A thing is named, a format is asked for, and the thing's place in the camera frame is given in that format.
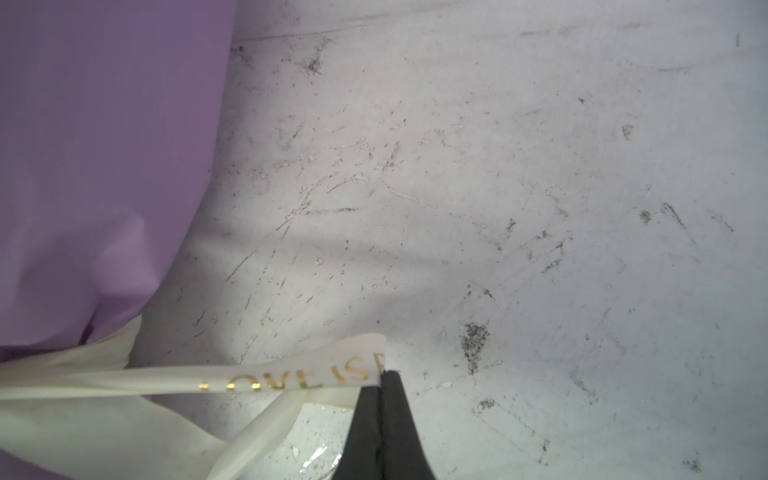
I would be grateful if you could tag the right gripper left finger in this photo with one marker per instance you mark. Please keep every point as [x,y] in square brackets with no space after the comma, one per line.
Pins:
[361,457]

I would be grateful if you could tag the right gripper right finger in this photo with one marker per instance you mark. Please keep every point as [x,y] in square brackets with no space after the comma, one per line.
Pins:
[402,454]

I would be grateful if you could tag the pink purple wrapping paper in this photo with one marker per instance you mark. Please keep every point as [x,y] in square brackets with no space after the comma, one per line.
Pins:
[109,119]

